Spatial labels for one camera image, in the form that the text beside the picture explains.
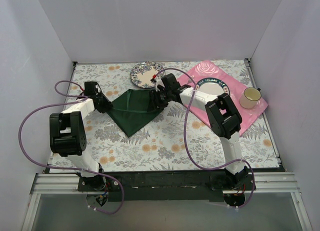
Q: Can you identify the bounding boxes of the green rimmed white plate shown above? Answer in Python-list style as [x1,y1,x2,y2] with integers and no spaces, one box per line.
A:
[196,77,230,96]

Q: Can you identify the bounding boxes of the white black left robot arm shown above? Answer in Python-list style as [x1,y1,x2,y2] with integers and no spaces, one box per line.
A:
[49,81,113,191]

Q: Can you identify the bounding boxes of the dark green cloth napkin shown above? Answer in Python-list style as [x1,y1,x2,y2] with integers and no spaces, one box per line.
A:
[107,89,163,138]

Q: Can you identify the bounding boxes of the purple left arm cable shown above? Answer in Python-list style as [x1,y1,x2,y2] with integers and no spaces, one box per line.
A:
[19,80,126,216]

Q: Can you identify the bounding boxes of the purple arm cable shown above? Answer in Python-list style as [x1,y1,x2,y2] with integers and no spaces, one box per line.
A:
[19,80,126,216]
[153,68,256,209]

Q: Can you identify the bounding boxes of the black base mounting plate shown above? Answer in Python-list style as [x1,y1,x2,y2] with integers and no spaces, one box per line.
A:
[77,172,257,203]

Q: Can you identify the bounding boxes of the cream enamel mug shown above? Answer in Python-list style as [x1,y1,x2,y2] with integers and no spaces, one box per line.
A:
[239,87,262,109]

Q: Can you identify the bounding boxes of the aluminium frame rail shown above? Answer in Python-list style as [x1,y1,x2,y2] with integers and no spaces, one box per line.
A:
[21,172,312,231]

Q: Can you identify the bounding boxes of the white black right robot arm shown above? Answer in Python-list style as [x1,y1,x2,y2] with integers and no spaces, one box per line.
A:
[150,73,249,190]

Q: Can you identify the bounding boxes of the blue floral ceramic plate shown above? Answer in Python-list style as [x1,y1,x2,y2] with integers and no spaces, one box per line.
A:
[130,61,164,89]

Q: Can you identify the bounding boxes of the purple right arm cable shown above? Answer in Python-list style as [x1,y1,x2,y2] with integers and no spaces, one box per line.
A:
[153,68,256,209]

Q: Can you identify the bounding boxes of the pink rose placemat cloth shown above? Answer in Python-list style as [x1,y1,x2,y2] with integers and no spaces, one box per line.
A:
[187,60,268,136]

